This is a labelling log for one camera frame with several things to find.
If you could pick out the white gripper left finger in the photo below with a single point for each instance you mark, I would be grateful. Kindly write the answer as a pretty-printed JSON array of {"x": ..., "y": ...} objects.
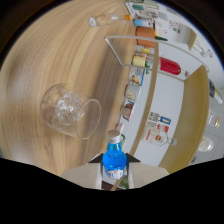
[{"x": 83, "y": 175}]

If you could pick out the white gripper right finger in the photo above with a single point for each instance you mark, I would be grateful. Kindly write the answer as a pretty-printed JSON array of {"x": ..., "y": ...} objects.
[{"x": 146, "y": 172}]

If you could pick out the blue liquid bottle silver cap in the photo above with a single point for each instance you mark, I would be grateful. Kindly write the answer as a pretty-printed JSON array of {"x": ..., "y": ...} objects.
[{"x": 114, "y": 161}]

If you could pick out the printed paper cup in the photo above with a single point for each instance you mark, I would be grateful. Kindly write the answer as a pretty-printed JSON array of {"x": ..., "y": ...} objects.
[{"x": 127, "y": 110}]

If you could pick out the white and blue cup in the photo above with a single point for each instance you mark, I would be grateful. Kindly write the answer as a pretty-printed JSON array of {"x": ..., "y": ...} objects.
[{"x": 143, "y": 22}]

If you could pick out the green cup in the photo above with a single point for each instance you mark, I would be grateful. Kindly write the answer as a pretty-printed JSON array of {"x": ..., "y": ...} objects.
[{"x": 137, "y": 7}]

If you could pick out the clear bottle red label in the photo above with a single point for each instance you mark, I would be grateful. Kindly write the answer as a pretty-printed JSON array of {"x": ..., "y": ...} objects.
[{"x": 156, "y": 137}]

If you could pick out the green mug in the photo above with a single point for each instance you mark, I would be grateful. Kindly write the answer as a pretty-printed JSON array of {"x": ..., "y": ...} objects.
[{"x": 122, "y": 139}]

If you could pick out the clear glass tumbler with ice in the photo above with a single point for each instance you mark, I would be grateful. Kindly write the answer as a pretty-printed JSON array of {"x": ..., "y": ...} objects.
[{"x": 70, "y": 111}]

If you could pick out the white printed mug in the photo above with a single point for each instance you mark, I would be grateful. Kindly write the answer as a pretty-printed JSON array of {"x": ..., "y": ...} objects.
[{"x": 132, "y": 92}]

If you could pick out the blue and white bowl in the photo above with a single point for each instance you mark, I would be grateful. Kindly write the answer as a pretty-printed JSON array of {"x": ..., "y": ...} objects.
[{"x": 136, "y": 76}]

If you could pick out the red liquid bottle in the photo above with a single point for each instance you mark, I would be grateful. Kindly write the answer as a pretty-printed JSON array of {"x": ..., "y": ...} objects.
[{"x": 170, "y": 66}]

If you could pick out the yellow mug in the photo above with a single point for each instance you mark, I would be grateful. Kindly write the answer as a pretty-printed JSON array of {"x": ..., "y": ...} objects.
[{"x": 138, "y": 61}]

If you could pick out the green toy cucumber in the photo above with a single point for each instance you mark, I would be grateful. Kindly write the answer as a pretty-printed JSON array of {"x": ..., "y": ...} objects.
[{"x": 161, "y": 39}]

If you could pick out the white scale tray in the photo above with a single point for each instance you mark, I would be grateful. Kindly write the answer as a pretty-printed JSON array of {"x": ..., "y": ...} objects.
[{"x": 148, "y": 8}]

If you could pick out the red wall poster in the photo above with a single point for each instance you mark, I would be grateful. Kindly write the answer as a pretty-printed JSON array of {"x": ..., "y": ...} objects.
[{"x": 163, "y": 128}]

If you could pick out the grey wall print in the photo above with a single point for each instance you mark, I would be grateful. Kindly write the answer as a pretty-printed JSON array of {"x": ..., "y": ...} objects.
[
  {"x": 151, "y": 124},
  {"x": 153, "y": 116}
]

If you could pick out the blue wall poster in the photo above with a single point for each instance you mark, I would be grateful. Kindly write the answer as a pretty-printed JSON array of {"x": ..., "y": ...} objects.
[{"x": 165, "y": 120}]

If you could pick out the two-tier wooden rack white frame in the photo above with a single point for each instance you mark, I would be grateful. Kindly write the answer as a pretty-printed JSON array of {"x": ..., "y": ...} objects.
[{"x": 196, "y": 110}]

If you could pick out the wooden wall shelf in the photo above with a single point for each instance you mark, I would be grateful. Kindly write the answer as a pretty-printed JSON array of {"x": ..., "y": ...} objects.
[{"x": 192, "y": 40}]

